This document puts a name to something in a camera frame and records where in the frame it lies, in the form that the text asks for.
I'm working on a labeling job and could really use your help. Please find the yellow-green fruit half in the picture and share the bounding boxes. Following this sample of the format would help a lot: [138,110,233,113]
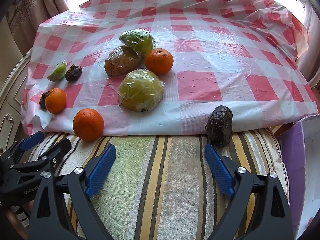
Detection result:
[117,69,165,112]

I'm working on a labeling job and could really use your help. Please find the small orange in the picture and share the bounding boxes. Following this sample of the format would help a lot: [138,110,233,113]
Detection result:
[45,88,67,114]

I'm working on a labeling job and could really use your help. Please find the purple cardboard box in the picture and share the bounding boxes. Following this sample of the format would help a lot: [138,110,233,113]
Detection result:
[276,117,320,238]

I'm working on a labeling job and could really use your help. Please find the large orange with stem dimple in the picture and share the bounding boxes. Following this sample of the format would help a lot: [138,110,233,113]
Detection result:
[145,48,174,75]

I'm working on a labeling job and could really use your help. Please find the brownish fruit piece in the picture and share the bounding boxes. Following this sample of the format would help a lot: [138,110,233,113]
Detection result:
[104,45,142,77]

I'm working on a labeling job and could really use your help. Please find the medium orange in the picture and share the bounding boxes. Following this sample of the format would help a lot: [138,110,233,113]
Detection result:
[73,108,105,142]

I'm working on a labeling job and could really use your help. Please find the brown paisley curtain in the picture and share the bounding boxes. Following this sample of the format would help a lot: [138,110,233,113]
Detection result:
[6,0,73,34]

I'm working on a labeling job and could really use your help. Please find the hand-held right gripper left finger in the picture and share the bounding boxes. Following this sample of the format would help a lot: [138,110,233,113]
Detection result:
[27,144,117,240]

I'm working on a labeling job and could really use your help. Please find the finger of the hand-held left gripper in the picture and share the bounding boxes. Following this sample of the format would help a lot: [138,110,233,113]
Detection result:
[0,131,45,167]
[10,138,72,178]

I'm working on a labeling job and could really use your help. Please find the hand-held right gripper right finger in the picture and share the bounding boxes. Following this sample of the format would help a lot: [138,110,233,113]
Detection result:
[204,144,294,240]

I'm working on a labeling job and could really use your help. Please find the striped towel blanket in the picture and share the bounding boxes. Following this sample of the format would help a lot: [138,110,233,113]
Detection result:
[27,127,290,240]

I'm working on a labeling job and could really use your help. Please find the cream carved cabinet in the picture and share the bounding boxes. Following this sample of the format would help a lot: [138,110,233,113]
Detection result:
[0,47,33,155]

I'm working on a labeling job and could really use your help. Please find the red white checked plastic tablecloth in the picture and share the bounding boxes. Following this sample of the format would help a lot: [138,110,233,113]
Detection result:
[21,0,318,137]

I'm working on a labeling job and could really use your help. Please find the dark green fruit half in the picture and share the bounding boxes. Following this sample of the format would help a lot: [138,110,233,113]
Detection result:
[118,29,156,58]

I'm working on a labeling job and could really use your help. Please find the large dark wrinkled passion fruit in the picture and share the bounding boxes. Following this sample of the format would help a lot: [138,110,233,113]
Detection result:
[205,105,233,147]

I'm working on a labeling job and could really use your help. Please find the small green fruit wedge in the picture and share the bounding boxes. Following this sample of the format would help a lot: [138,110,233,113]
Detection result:
[46,60,68,82]

